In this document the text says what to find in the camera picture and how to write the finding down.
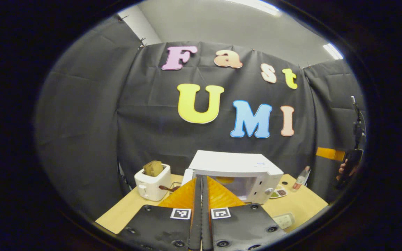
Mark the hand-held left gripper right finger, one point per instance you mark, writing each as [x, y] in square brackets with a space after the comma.
[206, 223]

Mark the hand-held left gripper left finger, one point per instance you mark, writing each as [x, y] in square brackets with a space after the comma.
[196, 223]

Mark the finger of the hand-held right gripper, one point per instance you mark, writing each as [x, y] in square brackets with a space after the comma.
[330, 153]

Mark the white microwave oven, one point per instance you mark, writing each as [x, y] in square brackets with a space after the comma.
[232, 162]

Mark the clear plastic bottle red label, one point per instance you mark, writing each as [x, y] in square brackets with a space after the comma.
[299, 181]

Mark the brown wooden utensil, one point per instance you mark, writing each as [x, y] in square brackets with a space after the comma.
[168, 188]

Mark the white toaster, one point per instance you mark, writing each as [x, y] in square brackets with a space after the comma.
[150, 188]

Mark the divided dish of beans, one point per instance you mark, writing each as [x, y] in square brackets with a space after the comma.
[279, 193]

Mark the brown bread slice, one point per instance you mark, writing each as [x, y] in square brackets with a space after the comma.
[153, 168]

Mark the ceiling light panel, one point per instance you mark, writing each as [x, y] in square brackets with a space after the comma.
[333, 51]
[257, 5]

